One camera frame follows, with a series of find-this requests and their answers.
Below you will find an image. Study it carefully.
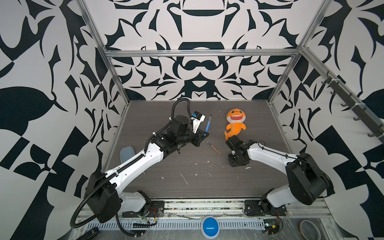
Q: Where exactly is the blue pen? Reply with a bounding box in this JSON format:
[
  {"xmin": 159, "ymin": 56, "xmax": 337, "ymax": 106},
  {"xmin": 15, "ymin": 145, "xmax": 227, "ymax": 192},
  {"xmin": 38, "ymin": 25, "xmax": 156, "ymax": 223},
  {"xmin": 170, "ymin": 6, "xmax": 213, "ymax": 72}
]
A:
[{"xmin": 205, "ymin": 114, "xmax": 212, "ymax": 132}]

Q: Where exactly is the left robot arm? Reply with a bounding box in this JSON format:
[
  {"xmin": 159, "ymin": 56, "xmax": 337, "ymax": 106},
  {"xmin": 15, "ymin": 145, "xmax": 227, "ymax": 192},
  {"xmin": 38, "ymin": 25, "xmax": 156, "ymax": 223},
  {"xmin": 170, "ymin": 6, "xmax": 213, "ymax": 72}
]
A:
[{"xmin": 70, "ymin": 111, "xmax": 209, "ymax": 229}]

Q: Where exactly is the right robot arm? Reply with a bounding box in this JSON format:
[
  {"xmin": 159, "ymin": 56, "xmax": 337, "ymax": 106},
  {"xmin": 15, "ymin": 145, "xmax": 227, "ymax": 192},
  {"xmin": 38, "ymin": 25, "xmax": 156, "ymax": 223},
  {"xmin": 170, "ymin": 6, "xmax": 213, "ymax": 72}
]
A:
[{"xmin": 226, "ymin": 136, "xmax": 333, "ymax": 209}]

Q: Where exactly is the orange shark plush toy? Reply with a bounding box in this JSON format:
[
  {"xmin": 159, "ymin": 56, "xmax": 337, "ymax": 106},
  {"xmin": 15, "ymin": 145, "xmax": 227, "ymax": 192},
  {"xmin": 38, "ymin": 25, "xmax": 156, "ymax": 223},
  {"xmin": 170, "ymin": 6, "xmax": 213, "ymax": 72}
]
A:
[{"xmin": 224, "ymin": 108, "xmax": 246, "ymax": 140}]

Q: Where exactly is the grey blue pencil case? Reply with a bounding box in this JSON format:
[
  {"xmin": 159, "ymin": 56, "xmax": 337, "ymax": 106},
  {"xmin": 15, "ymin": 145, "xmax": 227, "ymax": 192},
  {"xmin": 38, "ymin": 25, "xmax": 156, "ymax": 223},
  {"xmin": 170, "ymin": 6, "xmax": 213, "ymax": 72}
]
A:
[{"xmin": 120, "ymin": 146, "xmax": 135, "ymax": 164}]

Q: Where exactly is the blue round button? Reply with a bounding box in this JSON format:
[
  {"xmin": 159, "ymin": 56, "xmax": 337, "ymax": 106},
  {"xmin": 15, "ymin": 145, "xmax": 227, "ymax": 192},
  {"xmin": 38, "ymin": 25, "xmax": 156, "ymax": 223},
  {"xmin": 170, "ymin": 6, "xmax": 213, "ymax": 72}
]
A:
[{"xmin": 201, "ymin": 216, "xmax": 220, "ymax": 240}]

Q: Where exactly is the tape roll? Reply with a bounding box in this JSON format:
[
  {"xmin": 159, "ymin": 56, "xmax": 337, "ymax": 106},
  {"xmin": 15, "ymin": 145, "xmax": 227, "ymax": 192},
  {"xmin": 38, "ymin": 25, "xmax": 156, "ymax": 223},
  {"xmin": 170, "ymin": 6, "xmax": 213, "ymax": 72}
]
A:
[{"xmin": 298, "ymin": 220, "xmax": 322, "ymax": 240}]

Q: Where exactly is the black device bottom left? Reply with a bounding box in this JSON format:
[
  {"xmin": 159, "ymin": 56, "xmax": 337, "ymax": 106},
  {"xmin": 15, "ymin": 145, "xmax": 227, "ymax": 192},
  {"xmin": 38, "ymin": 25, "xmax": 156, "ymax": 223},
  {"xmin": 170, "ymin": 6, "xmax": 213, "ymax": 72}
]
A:
[{"xmin": 76, "ymin": 227, "xmax": 100, "ymax": 240}]

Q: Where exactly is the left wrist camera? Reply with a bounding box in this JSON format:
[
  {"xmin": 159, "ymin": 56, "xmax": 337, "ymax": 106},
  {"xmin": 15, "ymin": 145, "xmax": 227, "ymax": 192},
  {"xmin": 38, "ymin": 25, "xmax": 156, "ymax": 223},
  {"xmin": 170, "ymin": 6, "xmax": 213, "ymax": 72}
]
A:
[{"xmin": 191, "ymin": 111, "xmax": 205, "ymax": 134}]

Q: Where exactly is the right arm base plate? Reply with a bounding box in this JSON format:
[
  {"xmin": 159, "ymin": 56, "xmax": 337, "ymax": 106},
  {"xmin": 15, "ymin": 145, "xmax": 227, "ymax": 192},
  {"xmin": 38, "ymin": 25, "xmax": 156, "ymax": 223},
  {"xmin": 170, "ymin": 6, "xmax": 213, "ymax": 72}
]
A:
[{"xmin": 244, "ymin": 200, "xmax": 287, "ymax": 217}]

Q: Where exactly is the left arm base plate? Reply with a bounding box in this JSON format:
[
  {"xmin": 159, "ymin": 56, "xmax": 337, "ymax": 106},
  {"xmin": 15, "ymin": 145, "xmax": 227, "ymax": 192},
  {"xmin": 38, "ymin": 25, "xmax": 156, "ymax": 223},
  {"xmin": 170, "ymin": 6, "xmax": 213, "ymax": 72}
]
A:
[{"xmin": 122, "ymin": 201, "xmax": 165, "ymax": 218}]

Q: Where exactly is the white cable duct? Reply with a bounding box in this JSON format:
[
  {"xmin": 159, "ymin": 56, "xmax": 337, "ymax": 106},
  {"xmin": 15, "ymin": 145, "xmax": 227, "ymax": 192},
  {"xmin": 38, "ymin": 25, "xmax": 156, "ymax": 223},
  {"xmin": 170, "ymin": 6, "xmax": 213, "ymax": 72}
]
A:
[{"xmin": 87, "ymin": 219, "xmax": 265, "ymax": 231}]

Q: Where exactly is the black hook rail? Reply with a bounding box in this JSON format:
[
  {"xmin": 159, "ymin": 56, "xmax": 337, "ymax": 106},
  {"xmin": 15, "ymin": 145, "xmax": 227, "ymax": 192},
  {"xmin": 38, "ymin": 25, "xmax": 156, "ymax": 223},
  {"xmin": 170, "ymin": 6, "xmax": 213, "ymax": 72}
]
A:
[{"xmin": 322, "ymin": 71, "xmax": 384, "ymax": 144}]

